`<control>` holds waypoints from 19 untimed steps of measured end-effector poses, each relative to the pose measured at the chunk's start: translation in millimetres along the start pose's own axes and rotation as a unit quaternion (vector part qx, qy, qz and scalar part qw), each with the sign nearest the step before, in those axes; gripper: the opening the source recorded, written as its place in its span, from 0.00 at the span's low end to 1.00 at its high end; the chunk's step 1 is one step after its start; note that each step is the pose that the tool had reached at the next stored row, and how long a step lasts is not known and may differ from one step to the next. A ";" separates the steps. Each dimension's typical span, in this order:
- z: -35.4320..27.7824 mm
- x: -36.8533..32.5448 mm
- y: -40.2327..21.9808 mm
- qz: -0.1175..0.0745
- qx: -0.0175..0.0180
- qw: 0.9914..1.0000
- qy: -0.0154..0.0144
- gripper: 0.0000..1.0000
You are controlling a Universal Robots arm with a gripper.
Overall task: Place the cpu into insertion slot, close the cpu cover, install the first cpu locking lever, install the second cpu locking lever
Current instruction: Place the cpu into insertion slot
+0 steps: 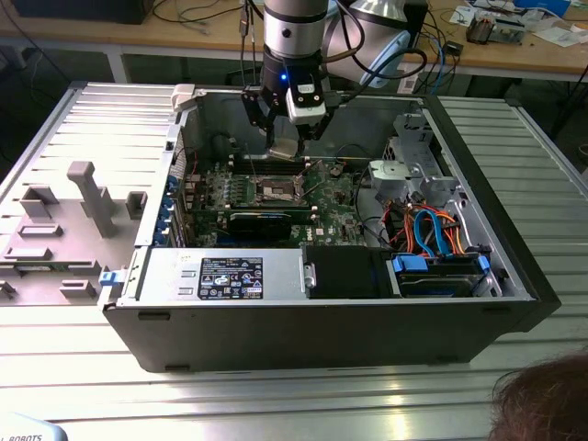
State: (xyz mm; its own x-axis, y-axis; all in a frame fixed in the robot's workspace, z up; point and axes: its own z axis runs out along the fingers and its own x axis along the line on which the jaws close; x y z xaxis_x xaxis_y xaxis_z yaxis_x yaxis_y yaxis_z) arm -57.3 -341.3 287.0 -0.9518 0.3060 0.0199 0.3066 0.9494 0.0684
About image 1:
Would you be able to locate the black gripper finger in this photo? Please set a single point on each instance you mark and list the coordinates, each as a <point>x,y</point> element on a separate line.
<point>317,131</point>
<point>264,110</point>

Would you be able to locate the silver green CPU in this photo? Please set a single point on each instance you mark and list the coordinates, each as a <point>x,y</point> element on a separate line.
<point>282,150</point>

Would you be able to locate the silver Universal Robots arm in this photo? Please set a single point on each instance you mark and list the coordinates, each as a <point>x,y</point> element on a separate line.
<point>294,32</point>

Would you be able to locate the black RAM slot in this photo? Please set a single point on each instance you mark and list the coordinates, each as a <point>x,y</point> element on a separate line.
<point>242,164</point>
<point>242,167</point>
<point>242,171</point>
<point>242,160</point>

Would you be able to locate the CPU socket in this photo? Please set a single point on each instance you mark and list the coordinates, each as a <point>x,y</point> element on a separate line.
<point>275,189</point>

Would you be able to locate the CPU cooler heat sink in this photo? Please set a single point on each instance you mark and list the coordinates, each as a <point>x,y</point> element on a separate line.
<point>480,30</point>

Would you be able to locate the green motherboard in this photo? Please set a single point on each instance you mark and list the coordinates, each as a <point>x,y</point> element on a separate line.
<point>335,202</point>

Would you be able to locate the grey case latch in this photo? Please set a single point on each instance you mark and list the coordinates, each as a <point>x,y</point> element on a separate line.
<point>184,96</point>

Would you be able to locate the silver metal drive cage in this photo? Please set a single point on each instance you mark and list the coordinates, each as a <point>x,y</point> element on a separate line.
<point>399,177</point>

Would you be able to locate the black graphics card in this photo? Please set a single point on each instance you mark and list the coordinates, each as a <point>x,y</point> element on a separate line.
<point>259,227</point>

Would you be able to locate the small black adapter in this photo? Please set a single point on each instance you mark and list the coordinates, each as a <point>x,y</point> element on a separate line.
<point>454,48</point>

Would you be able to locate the hard disk in blue carrier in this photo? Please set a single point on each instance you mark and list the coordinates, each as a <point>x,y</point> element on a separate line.
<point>409,265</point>

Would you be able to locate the silver power supply unit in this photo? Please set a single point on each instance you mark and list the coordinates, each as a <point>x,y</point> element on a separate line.
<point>161,275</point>

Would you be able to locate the grey parts rack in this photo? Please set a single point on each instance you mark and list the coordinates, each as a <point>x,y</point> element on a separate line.
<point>92,202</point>

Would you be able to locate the black PC case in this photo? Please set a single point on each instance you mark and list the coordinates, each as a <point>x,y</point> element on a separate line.
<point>321,335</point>

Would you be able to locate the large black box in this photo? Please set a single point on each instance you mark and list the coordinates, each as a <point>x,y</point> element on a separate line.
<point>78,10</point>

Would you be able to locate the wooden desk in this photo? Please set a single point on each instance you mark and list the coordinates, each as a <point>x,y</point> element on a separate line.
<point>69,32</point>

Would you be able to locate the small silver metal box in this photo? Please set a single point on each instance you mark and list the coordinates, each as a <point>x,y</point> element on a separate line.
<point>510,32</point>

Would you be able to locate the blue plastic latch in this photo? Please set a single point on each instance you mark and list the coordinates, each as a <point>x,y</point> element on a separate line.
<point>108,279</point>

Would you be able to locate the blue box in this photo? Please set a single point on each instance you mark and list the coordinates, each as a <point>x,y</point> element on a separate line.
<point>542,5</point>

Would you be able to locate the white papers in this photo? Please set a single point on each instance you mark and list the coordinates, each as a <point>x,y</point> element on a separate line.
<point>558,36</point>

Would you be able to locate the person's brown-haired head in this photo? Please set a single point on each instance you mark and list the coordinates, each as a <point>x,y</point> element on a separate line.
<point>542,399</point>

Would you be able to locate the pale blue teach pendant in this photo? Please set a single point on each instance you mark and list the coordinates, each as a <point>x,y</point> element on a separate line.
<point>27,427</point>

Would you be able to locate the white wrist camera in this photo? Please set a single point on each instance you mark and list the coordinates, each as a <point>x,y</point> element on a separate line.
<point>305,112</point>

